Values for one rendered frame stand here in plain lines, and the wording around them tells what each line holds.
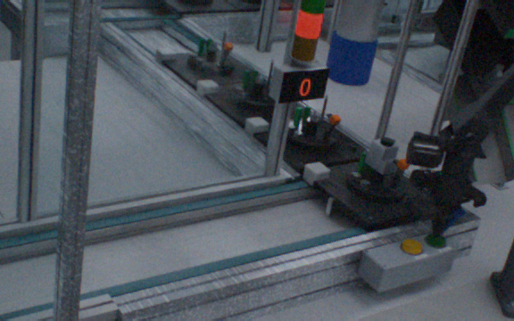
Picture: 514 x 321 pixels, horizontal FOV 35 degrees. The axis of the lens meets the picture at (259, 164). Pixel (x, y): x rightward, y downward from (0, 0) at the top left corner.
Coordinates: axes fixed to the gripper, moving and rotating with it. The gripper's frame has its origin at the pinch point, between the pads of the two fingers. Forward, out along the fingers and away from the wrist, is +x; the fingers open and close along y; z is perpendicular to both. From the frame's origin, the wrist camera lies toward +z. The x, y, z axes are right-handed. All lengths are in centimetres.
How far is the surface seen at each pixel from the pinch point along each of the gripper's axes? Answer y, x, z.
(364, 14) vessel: -58, -10, 95
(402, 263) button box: 12.6, 4.8, -3.4
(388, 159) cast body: -1.4, -4.9, 19.4
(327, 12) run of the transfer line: -80, 5, 138
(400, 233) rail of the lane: 4.3, 5.3, 5.9
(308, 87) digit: 16.4, -19.3, 30.4
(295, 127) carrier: 2.0, 0.7, 48.6
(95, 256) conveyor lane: 65, 9, 26
